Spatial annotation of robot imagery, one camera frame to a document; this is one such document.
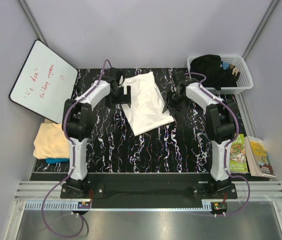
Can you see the black t-shirt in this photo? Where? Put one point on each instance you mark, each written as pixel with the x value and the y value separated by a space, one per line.
pixel 216 77

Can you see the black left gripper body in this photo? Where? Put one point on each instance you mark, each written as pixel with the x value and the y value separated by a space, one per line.
pixel 118 96

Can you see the white flower print t-shirt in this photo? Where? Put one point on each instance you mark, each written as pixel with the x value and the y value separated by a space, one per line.
pixel 147 109

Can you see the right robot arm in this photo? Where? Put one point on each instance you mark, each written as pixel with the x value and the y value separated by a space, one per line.
pixel 221 124

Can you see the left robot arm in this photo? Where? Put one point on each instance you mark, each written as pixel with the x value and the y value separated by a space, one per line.
pixel 78 122

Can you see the beige item in basket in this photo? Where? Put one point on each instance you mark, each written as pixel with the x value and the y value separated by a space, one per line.
pixel 235 71

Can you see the green treehouse book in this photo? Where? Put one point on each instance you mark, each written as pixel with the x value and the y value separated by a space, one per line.
pixel 238 162

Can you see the blue item in basket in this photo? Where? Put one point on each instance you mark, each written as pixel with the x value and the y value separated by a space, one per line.
pixel 226 65

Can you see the blue t-shirt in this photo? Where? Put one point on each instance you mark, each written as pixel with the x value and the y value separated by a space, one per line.
pixel 56 160

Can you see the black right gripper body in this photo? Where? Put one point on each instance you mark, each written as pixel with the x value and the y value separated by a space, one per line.
pixel 173 101

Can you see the yellow paperback book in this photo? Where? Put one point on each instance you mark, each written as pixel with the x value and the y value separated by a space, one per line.
pixel 257 158

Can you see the beige t-shirt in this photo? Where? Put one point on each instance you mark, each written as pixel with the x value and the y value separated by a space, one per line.
pixel 50 142

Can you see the white plastic basket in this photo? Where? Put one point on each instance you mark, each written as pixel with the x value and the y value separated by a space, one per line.
pixel 245 80

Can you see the whiteboard with red writing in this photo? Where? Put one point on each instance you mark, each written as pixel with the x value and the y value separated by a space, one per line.
pixel 44 83

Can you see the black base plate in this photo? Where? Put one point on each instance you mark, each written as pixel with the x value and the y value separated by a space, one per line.
pixel 106 185

